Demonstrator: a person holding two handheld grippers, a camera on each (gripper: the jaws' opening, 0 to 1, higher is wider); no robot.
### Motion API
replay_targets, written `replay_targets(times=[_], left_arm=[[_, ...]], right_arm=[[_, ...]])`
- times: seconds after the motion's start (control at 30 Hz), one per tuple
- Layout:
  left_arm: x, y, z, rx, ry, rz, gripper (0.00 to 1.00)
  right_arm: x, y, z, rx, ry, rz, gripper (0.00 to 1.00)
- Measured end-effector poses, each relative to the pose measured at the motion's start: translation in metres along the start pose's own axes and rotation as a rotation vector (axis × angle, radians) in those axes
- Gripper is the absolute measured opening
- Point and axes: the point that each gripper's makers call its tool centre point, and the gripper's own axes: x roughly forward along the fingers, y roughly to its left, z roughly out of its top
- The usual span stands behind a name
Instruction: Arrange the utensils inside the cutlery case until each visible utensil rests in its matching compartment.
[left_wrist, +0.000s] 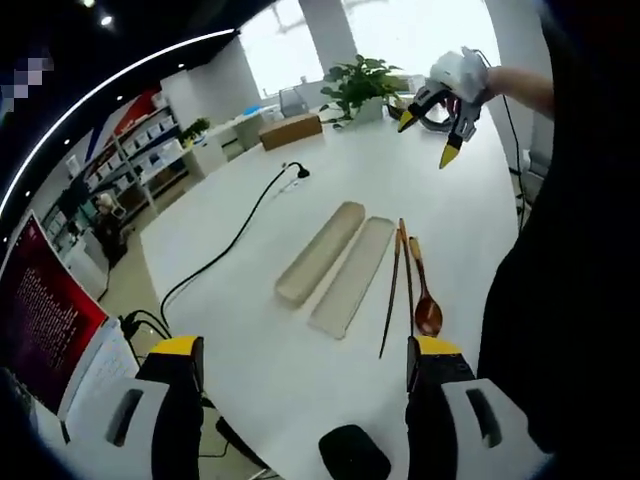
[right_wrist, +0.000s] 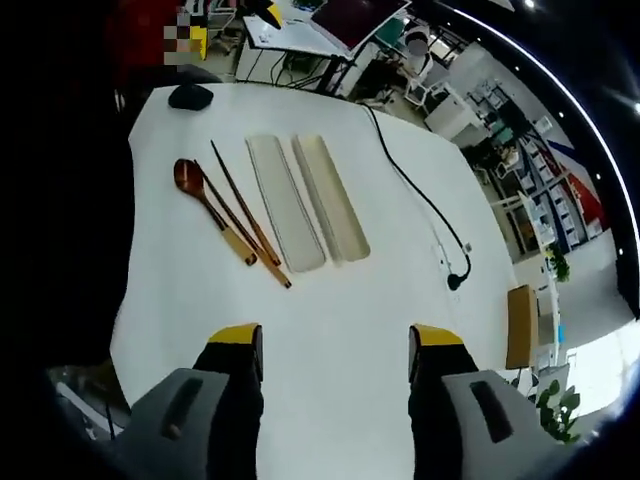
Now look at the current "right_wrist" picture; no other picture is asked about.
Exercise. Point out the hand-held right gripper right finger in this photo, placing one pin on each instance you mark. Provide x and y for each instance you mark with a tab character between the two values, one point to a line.
465	405

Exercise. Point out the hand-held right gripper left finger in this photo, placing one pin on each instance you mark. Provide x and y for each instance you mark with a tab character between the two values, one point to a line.
200	400

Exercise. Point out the wooden chopstick utensil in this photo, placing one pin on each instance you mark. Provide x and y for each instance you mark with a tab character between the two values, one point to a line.
235	215
250	215

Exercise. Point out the wooden spoon utensil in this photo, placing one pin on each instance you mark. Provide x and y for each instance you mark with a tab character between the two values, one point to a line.
200	192

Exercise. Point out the beige case lid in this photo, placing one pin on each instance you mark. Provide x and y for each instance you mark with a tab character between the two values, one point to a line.
286	202

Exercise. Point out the beige case tray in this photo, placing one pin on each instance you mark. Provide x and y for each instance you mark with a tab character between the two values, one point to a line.
330	197

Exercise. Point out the green potted plant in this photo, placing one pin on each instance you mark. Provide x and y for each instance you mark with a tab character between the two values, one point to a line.
557	407

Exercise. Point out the cardboard box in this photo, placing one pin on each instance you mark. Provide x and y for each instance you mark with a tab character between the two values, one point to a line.
521	327

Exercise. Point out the yellow green plant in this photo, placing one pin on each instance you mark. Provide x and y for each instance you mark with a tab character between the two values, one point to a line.
559	262

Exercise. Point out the storage shelf with bins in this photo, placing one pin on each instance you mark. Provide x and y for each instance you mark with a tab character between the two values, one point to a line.
555	190

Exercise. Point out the white cabinet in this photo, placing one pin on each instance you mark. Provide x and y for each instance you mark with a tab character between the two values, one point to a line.
452	117

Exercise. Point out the black cloth pouch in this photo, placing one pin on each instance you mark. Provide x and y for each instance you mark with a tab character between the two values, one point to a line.
189	96

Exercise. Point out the white desk with monitor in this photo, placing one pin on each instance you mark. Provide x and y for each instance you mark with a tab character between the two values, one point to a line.
295	47

